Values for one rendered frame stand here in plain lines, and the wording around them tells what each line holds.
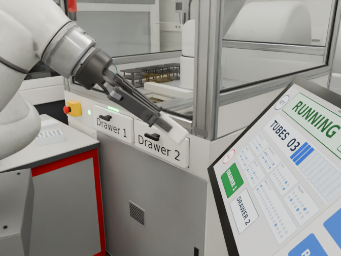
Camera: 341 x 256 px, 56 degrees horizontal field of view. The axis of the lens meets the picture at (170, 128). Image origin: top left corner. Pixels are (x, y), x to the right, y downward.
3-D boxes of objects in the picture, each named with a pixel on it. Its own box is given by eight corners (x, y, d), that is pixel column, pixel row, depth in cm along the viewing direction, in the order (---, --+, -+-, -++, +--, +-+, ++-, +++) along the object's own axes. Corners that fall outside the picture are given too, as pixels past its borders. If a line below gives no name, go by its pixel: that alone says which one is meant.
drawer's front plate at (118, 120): (131, 144, 134) (130, 119, 130) (94, 127, 154) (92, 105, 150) (134, 142, 135) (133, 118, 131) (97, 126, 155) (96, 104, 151)
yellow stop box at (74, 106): (72, 118, 161) (71, 103, 159) (66, 115, 166) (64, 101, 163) (81, 115, 164) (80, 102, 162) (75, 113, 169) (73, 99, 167)
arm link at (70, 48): (78, 21, 61) (104, 41, 62) (52, 59, 63) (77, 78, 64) (65, 20, 52) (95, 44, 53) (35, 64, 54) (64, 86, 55)
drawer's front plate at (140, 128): (185, 168, 112) (185, 139, 109) (134, 146, 132) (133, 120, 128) (188, 167, 113) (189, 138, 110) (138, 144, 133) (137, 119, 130)
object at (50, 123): (36, 130, 166) (36, 127, 166) (29, 126, 172) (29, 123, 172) (59, 125, 175) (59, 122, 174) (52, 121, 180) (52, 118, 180)
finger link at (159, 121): (151, 109, 61) (151, 114, 58) (172, 125, 62) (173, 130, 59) (147, 116, 61) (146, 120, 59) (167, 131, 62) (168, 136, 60)
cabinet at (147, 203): (202, 352, 133) (210, 182, 107) (79, 235, 204) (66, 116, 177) (305, 245, 195) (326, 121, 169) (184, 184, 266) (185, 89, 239)
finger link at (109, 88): (104, 70, 58) (99, 74, 53) (127, 88, 59) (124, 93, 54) (97, 81, 59) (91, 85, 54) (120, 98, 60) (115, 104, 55)
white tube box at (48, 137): (36, 146, 146) (35, 138, 145) (34, 140, 153) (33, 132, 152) (64, 141, 152) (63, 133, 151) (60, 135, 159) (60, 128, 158)
